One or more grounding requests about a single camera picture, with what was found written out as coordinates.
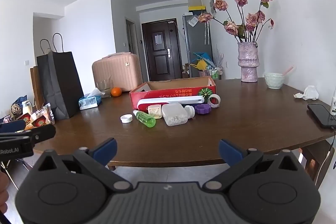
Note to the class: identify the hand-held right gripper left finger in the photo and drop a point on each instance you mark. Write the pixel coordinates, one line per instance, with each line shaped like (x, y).
(107, 149)

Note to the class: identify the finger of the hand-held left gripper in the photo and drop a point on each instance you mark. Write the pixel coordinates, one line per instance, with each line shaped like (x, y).
(43, 133)
(13, 126)

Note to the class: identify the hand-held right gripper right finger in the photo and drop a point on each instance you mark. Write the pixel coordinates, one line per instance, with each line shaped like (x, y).
(229, 150)

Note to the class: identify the green plastic bottle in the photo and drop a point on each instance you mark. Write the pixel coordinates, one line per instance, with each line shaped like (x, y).
(145, 119)

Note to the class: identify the clear tape roll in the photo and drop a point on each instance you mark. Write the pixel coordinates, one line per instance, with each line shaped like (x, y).
(214, 101)

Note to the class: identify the translucent yellowish soap box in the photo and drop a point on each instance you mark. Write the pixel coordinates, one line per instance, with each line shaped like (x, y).
(155, 111)

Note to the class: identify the translucent rectangular plastic container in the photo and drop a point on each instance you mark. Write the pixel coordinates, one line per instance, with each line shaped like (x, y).
(173, 115)

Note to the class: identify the red cardboard box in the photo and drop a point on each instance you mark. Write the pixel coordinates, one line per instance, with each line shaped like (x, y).
(183, 91)

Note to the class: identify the white lint brush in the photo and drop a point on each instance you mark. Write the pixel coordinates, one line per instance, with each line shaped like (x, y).
(170, 100)

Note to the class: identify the person's left hand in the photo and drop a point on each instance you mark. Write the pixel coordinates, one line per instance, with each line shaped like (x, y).
(3, 195)

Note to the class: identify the red label snack packet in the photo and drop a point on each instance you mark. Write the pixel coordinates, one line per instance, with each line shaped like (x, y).
(24, 117)
(40, 122)

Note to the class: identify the woven rattan ball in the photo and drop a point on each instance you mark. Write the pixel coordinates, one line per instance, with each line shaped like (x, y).
(16, 109)

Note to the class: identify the clear snack bag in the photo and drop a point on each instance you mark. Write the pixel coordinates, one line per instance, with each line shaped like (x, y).
(43, 111)

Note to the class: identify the white thermos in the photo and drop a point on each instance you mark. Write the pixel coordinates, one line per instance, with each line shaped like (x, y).
(27, 108)

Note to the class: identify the flat white bottle cap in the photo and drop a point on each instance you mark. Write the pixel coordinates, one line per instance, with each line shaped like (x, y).
(126, 118)

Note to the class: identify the brown paper bag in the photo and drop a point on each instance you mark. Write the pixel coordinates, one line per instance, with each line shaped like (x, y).
(35, 85)

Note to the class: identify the purple ribbed jar cap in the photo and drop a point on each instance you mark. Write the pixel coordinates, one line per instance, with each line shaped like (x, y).
(202, 109)

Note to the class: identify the blue tissue pack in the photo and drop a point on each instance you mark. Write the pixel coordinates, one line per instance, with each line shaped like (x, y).
(89, 102)

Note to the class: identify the black paper bag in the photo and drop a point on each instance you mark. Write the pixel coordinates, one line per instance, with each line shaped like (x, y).
(61, 85)

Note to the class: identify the orange fruit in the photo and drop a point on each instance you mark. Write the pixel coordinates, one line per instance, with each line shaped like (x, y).
(116, 92)

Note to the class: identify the clear glass container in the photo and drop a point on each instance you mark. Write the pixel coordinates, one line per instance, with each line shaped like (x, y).
(103, 87)

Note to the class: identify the clear organizer with bottles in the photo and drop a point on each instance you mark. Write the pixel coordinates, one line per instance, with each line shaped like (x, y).
(215, 73)

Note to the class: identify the pink suitcase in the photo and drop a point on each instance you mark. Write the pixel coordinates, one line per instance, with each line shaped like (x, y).
(118, 71)

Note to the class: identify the pale green bowl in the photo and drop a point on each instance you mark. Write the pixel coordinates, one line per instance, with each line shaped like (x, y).
(273, 81)

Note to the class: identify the pink textured vase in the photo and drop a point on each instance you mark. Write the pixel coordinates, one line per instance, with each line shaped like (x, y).
(248, 64)

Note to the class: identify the yellow watering can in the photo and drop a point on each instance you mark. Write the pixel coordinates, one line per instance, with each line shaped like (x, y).
(200, 65)

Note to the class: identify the blue folded item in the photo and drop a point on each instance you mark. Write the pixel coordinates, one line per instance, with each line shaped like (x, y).
(200, 56)

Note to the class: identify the black smartphone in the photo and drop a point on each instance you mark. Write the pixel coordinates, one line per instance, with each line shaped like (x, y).
(321, 115)

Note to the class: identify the crumpled white tissue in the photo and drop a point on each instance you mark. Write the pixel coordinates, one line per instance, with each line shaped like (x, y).
(309, 92)

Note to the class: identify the pink spoon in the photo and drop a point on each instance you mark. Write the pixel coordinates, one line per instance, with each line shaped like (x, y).
(288, 70)

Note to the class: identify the dark brown entrance door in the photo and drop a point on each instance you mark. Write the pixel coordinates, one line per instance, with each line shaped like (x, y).
(160, 56)

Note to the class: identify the white bottle green label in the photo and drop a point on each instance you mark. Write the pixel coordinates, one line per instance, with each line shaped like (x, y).
(334, 106)

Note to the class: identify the grey refrigerator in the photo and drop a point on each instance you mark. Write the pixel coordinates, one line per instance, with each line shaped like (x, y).
(190, 40)

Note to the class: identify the dried rose bouquet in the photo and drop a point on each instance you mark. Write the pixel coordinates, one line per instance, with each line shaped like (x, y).
(252, 19)

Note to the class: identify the paper on refrigerator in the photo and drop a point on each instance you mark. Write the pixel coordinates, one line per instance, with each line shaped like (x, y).
(193, 21)

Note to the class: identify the yellow and blue box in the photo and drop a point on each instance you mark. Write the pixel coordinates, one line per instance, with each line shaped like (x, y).
(197, 8)

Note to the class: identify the interior door frame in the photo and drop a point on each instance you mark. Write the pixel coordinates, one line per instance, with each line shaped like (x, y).
(131, 35)

